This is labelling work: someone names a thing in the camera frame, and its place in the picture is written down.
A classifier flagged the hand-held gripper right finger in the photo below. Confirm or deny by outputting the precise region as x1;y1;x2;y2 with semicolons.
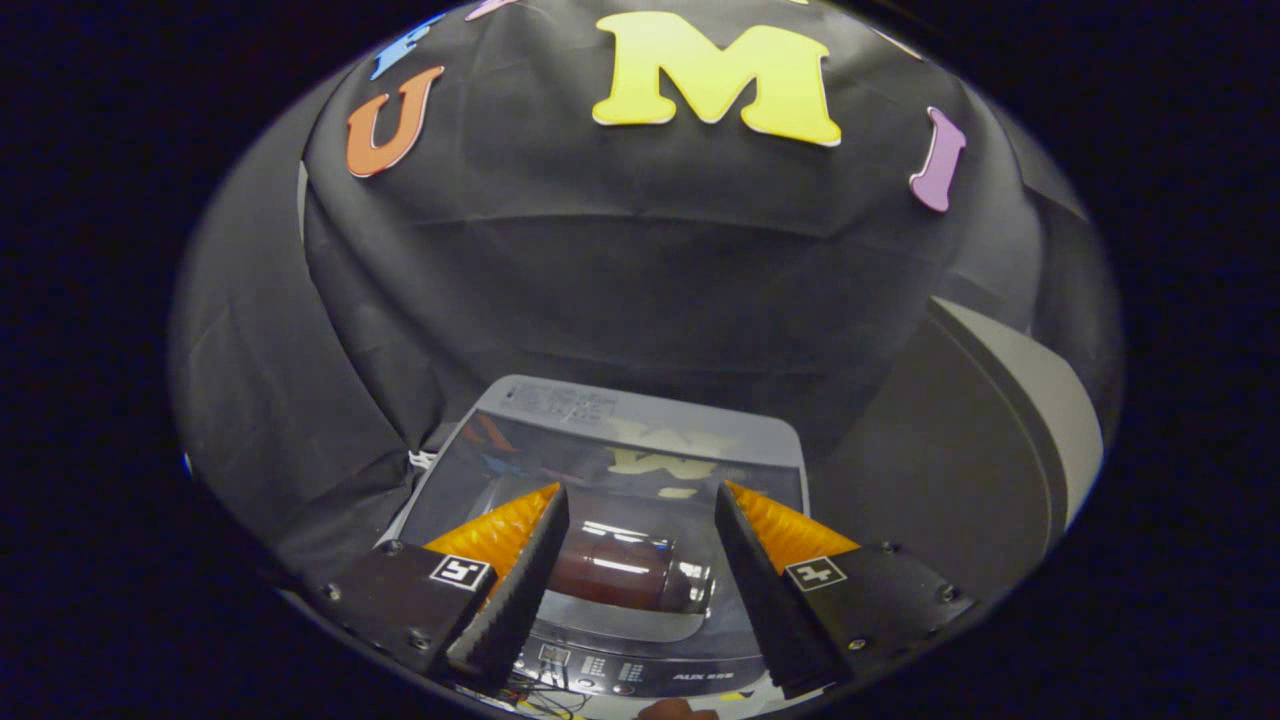
713;480;977;700

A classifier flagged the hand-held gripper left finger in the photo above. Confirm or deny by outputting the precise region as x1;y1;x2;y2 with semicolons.
300;483;571;694

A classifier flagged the grey washing machine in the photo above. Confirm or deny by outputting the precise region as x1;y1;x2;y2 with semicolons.
385;375;811;701

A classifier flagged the beige cabinet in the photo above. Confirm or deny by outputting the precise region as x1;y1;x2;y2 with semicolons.
815;297;1106;601

